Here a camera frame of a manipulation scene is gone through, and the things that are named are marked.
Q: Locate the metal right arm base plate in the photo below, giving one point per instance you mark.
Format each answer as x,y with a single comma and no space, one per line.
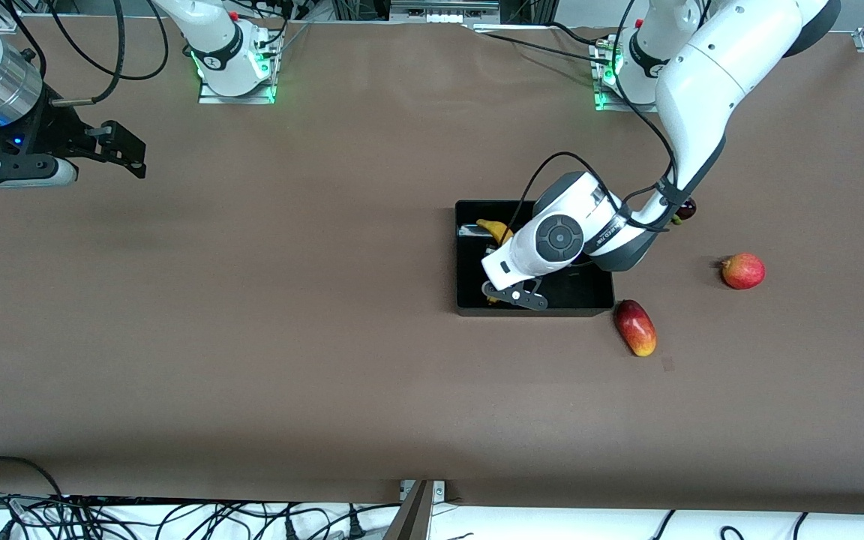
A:
237,97

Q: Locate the dark purple mangosteen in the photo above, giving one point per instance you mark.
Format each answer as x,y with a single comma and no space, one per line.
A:
688,210

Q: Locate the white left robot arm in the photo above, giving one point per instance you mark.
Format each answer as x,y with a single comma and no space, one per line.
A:
717,75

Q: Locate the red apple far right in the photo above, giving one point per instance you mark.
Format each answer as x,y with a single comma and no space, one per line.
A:
743,271

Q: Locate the grey diagonal beam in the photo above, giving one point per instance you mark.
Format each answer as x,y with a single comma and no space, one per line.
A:
411,517

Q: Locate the yellow banana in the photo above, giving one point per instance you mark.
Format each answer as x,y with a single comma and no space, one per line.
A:
493,227

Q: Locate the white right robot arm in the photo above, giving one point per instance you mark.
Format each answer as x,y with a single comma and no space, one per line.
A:
214,37

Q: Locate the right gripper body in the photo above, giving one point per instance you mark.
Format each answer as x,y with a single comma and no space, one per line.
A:
57,132

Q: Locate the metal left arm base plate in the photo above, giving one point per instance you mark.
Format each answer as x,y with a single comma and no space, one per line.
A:
604,106

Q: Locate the grey connector panel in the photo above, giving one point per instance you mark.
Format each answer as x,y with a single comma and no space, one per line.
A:
443,9

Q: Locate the red yellow mango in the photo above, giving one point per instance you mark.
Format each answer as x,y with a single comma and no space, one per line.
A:
635,328

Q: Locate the brown table cover sheet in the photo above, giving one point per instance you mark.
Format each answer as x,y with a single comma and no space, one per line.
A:
432,405

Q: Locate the black plastic box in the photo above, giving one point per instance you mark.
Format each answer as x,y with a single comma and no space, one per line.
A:
469,277

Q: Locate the silver metal bracket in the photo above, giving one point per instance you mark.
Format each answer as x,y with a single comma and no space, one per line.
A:
438,491

